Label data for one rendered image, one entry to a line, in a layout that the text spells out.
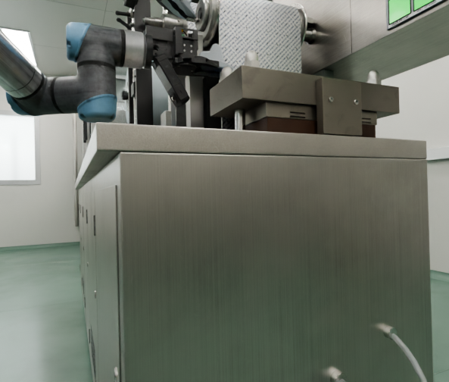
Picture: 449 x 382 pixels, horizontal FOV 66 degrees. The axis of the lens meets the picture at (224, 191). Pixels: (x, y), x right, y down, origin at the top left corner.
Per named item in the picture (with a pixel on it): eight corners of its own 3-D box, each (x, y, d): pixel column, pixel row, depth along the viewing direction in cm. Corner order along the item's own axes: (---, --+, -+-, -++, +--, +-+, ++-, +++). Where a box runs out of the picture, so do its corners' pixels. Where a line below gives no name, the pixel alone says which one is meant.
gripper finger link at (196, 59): (221, 58, 78) (183, 53, 75) (221, 65, 78) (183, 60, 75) (213, 65, 83) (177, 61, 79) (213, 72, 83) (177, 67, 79)
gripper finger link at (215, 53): (237, 44, 81) (200, 39, 78) (238, 70, 81) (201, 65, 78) (232, 49, 84) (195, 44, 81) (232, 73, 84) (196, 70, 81)
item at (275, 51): (220, 101, 83) (218, 23, 83) (301, 108, 93) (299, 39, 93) (221, 100, 83) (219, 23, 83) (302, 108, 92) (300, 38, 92)
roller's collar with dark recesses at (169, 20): (160, 38, 112) (159, 18, 112) (177, 41, 115) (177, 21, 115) (164, 29, 106) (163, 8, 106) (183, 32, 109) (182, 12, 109)
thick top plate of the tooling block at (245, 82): (210, 116, 78) (209, 89, 78) (348, 126, 94) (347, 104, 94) (242, 98, 63) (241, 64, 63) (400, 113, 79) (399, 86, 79)
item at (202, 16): (206, 17, 84) (196, 36, 90) (213, 19, 84) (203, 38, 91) (203, -10, 85) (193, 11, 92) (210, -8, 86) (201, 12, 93)
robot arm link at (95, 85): (75, 125, 77) (74, 76, 77) (123, 123, 75) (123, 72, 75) (53, 118, 69) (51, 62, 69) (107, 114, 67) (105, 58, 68)
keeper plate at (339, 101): (316, 135, 70) (315, 79, 70) (355, 137, 74) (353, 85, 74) (325, 133, 67) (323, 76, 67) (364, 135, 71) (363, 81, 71)
